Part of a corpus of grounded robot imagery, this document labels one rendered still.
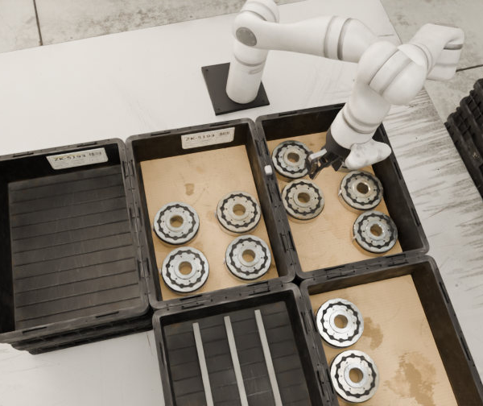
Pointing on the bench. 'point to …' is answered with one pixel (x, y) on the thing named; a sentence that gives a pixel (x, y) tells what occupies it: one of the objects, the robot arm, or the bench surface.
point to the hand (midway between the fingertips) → (324, 168)
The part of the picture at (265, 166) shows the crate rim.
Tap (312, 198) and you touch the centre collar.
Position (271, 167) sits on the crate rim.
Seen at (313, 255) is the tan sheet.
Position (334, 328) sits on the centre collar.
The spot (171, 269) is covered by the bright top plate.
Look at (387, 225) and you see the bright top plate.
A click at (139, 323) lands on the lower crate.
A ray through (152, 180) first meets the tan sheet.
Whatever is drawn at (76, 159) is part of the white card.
